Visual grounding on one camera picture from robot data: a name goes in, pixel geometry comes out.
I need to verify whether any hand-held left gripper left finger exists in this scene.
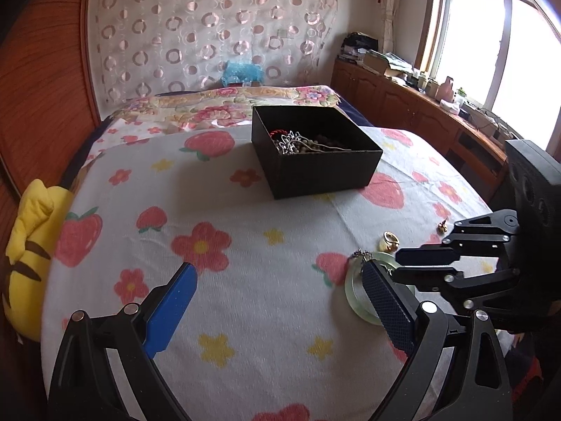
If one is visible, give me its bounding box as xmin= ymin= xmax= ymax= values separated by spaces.
xmin=46 ymin=262 xmax=199 ymax=421

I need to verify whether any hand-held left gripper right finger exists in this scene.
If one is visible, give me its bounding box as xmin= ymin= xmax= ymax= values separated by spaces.
xmin=361 ymin=260 xmax=514 ymax=421

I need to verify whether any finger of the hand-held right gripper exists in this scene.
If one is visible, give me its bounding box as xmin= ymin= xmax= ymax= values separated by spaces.
xmin=396 ymin=209 xmax=521 ymax=267
xmin=391 ymin=267 xmax=523 ymax=313

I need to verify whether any pale green jade bangle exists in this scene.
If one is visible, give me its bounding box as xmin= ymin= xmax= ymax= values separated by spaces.
xmin=344 ymin=252 xmax=417 ymax=328

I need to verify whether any black cardboard box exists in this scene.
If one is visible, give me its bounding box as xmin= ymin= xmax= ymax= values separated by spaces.
xmin=251 ymin=105 xmax=384 ymax=201

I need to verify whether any brown wooden bead bracelet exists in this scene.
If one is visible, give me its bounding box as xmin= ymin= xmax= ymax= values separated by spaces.
xmin=307 ymin=133 xmax=347 ymax=150

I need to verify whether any white pearl bracelet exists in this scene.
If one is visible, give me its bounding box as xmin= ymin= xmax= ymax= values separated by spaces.
xmin=274 ymin=132 xmax=326 ymax=155

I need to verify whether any strawberry flower print cloth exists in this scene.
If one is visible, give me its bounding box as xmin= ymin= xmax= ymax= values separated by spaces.
xmin=41 ymin=125 xmax=513 ymax=421

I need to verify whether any white tissue pack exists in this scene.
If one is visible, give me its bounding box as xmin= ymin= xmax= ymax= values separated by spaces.
xmin=438 ymin=98 xmax=466 ymax=115

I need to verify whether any brown wooden cabinet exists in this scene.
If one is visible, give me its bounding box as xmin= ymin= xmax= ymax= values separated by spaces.
xmin=331 ymin=55 xmax=519 ymax=203

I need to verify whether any yellow plush toy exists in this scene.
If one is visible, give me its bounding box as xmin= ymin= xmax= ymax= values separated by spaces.
xmin=2 ymin=179 xmax=76 ymax=343

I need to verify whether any dark blue blanket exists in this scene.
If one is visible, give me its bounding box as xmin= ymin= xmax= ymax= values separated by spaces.
xmin=341 ymin=98 xmax=374 ymax=128

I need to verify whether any pink bottle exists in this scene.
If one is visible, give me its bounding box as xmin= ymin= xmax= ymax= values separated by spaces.
xmin=436 ymin=76 xmax=457 ymax=101

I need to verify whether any group of small bottles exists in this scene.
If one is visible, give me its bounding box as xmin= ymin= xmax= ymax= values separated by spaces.
xmin=414 ymin=70 xmax=439 ymax=95

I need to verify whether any white strawberry print sheet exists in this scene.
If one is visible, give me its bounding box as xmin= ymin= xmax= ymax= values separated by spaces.
xmin=94 ymin=118 xmax=255 ymax=151

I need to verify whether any floral blanket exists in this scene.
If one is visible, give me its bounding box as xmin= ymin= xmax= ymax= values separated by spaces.
xmin=101 ymin=85 xmax=347 ymax=135

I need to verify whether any dark pile of bags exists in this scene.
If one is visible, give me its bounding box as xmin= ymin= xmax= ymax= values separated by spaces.
xmin=342 ymin=32 xmax=380 ymax=60

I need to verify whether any wooden headboard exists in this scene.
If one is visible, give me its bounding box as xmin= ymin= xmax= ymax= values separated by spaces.
xmin=0 ymin=0 xmax=105 ymax=421

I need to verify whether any beige window curtain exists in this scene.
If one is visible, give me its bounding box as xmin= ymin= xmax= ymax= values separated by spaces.
xmin=377 ymin=0 xmax=406 ymax=56

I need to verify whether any circle pattern sheer curtain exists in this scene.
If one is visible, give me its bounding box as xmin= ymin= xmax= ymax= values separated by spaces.
xmin=85 ymin=0 xmax=341 ymax=111

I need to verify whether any wooden frame window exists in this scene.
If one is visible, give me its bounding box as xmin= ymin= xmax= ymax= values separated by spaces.
xmin=414 ymin=0 xmax=561 ymax=159

